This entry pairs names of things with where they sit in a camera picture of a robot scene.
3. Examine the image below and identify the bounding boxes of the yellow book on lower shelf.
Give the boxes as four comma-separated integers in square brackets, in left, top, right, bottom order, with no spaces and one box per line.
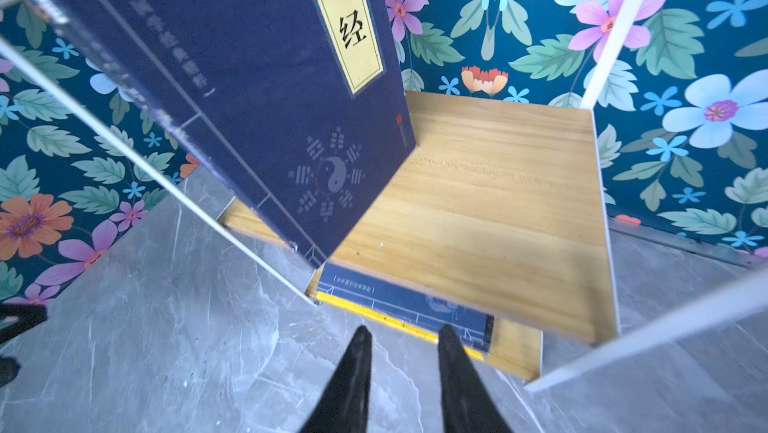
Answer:
[316,292,491,361]

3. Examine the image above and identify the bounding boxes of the navy book yellow label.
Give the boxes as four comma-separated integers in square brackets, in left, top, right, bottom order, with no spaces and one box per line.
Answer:
[316,263,494,344]

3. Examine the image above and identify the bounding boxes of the white wooden two-tier shelf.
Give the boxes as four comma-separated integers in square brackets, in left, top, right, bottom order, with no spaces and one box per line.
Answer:
[1,0,767,382]

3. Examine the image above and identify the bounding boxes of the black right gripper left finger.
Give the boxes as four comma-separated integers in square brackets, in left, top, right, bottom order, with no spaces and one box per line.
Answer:
[300,326,373,433]

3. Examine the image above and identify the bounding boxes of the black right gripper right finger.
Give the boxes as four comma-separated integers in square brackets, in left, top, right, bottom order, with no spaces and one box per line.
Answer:
[438,324,512,433]

